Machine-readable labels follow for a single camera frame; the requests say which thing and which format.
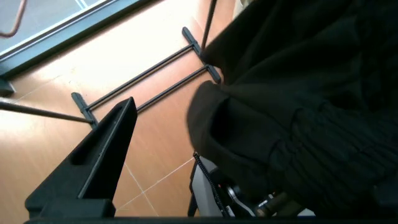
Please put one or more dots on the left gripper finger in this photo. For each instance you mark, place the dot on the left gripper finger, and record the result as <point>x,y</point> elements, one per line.
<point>56,193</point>

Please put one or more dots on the black garment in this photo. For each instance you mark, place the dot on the black garment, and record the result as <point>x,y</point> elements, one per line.
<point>295,93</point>

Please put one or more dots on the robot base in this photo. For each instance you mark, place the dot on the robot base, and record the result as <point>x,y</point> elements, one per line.
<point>202,189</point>

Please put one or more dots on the black clothes rack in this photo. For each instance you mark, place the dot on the black clothes rack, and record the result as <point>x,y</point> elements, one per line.
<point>31,111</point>

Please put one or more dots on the window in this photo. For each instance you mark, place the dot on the window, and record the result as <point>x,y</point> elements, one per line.
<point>62,39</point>

